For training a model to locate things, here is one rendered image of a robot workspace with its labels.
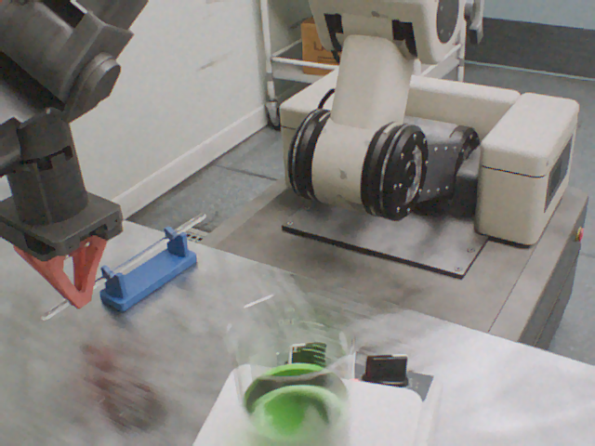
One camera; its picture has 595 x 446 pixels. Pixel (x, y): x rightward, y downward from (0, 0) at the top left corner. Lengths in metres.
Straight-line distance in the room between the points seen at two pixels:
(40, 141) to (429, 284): 0.90
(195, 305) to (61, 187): 0.17
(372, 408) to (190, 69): 2.14
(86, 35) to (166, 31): 1.90
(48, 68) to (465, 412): 0.38
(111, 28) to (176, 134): 2.00
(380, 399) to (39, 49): 0.31
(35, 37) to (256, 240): 1.02
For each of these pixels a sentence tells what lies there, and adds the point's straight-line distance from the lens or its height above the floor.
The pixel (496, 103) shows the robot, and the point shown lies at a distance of 1.56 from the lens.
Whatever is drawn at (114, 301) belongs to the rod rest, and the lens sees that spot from 0.66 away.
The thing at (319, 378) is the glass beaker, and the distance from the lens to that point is 0.33.
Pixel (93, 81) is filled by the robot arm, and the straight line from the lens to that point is 0.48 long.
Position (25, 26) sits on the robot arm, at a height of 1.03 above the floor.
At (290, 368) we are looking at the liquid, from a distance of 0.39.
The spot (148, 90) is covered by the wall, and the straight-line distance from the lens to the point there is 2.33.
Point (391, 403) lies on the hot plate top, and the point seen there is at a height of 0.84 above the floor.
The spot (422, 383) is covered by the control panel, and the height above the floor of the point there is 0.79.
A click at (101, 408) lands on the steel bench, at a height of 0.75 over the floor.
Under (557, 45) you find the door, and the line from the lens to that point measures 3.38.
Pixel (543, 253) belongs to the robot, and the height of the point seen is 0.36.
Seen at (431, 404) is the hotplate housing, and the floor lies 0.81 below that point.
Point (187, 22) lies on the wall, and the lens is 2.45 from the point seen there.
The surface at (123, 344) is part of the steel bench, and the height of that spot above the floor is 0.75.
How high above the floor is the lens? 1.14
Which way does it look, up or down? 31 degrees down
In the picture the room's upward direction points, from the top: 4 degrees counter-clockwise
